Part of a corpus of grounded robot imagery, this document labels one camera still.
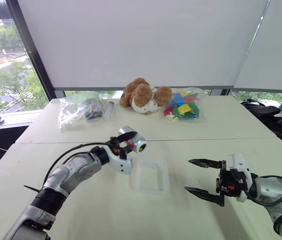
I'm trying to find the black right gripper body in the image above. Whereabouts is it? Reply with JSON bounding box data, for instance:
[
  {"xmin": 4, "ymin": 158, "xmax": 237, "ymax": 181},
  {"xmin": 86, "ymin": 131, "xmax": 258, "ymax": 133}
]
[{"xmin": 215, "ymin": 167, "xmax": 245, "ymax": 199}]

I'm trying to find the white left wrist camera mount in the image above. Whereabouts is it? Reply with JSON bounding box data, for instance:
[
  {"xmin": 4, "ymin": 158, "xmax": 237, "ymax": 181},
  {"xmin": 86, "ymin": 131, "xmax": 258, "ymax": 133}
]
[{"xmin": 104, "ymin": 145, "xmax": 134, "ymax": 176}]

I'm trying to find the grey plastic tube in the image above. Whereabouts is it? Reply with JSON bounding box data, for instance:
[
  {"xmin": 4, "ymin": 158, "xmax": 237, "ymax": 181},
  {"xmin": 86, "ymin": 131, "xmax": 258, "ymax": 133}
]
[{"xmin": 102, "ymin": 100, "xmax": 116, "ymax": 121}]

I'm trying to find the black window frame post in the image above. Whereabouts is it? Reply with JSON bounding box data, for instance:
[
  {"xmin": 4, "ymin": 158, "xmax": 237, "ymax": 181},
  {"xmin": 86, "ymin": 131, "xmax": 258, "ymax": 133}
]
[{"xmin": 5, "ymin": 0, "xmax": 57, "ymax": 102}]

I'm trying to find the bag of colourful blocks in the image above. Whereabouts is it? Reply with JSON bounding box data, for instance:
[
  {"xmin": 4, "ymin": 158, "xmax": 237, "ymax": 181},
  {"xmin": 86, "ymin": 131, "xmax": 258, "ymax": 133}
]
[{"xmin": 161, "ymin": 86, "xmax": 207, "ymax": 123}]

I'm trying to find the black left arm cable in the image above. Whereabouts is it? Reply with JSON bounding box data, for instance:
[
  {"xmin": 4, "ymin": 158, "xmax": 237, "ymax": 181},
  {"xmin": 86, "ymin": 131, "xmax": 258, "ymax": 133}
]
[{"xmin": 42, "ymin": 141, "xmax": 114, "ymax": 187}]

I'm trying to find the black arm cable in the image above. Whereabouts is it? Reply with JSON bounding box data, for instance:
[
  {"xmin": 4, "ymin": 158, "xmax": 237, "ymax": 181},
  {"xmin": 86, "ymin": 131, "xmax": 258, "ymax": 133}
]
[
  {"xmin": 42, "ymin": 141, "xmax": 114, "ymax": 187},
  {"xmin": 245, "ymin": 175, "xmax": 282, "ymax": 235}
]

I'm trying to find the clear plastic bag with parts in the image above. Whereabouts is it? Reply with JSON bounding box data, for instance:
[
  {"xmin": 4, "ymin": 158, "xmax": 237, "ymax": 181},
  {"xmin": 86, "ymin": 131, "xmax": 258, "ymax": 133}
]
[{"xmin": 57, "ymin": 90, "xmax": 105, "ymax": 130}]

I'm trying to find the black bag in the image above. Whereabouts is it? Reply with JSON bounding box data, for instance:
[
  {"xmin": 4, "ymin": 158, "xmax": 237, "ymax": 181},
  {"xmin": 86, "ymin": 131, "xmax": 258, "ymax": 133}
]
[{"xmin": 239, "ymin": 98, "xmax": 282, "ymax": 159}]

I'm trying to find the black cable tie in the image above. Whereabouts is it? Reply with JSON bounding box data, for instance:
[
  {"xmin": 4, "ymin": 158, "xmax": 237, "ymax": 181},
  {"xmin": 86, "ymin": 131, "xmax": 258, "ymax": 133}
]
[{"xmin": 23, "ymin": 184, "xmax": 42, "ymax": 195}]

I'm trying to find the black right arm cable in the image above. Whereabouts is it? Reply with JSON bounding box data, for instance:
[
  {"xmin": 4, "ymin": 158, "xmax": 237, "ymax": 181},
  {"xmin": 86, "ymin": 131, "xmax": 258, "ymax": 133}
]
[{"xmin": 245, "ymin": 175, "xmax": 282, "ymax": 235}]

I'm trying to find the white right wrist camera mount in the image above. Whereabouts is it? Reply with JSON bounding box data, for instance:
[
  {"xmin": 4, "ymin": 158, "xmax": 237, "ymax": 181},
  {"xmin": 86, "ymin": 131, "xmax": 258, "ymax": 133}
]
[{"xmin": 227, "ymin": 152, "xmax": 254, "ymax": 202}]

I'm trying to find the brown white plush toy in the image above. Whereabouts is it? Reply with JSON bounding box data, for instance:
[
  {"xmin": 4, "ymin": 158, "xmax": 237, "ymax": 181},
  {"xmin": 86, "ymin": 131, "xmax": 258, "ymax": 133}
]
[{"xmin": 119, "ymin": 77, "xmax": 174, "ymax": 116}]

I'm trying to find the white translucent plastic box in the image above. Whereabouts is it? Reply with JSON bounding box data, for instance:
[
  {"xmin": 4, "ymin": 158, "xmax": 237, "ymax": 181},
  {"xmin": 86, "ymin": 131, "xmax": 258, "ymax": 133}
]
[{"xmin": 129, "ymin": 159, "xmax": 170, "ymax": 196}]

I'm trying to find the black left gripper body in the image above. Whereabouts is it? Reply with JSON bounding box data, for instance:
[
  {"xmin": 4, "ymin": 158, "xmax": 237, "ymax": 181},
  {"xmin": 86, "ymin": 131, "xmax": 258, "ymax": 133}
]
[{"xmin": 107, "ymin": 136, "xmax": 130, "ymax": 160}]

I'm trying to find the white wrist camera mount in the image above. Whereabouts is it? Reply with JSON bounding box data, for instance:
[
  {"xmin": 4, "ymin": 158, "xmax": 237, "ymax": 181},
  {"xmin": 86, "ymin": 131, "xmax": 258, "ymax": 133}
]
[
  {"xmin": 104, "ymin": 145, "xmax": 134, "ymax": 176},
  {"xmin": 227, "ymin": 152, "xmax": 254, "ymax": 202}
]

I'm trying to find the large white roller blind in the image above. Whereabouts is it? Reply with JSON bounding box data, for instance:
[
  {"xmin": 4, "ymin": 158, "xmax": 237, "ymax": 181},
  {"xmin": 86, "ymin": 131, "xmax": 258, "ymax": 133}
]
[{"xmin": 17, "ymin": 0, "xmax": 270, "ymax": 92}]

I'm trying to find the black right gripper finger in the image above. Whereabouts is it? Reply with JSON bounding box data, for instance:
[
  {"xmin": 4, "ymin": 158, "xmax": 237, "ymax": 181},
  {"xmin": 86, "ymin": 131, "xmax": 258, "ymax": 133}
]
[
  {"xmin": 188, "ymin": 158, "xmax": 227, "ymax": 171},
  {"xmin": 184, "ymin": 186, "xmax": 226, "ymax": 208}
]

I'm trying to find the narrow white roller blind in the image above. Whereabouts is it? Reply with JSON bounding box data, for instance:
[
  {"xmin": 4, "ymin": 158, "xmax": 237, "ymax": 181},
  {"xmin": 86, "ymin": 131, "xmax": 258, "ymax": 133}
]
[{"xmin": 232, "ymin": 0, "xmax": 282, "ymax": 92}]

